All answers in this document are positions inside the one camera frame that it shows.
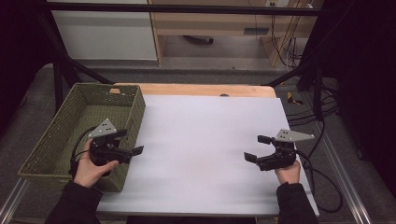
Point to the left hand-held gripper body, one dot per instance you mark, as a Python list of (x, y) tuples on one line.
[(104, 146)]

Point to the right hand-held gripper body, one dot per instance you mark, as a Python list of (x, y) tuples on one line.
[(280, 154)]

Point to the green woven basket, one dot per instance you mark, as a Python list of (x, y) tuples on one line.
[(77, 107)]

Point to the person's right hand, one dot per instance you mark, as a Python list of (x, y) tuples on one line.
[(289, 174)]

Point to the person's left hand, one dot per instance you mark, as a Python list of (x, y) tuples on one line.
[(88, 171)]

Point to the yellow and black tape piece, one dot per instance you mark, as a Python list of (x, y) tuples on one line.
[(292, 99)]

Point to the white table sheet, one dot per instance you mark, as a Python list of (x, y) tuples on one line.
[(202, 149)]

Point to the wooden table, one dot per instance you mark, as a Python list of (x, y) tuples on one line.
[(193, 89)]

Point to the white cabinet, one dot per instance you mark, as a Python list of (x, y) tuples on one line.
[(102, 31)]

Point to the dark curtain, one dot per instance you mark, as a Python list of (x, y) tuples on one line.
[(18, 46), (364, 77)]

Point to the black object under desk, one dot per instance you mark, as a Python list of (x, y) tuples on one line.
[(199, 39)]

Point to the light wooden desk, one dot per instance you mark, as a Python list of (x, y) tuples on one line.
[(218, 23)]

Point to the aluminium rail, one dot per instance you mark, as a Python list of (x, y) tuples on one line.
[(12, 200), (345, 186)]

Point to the black metal frame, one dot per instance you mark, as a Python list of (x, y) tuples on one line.
[(186, 8)]

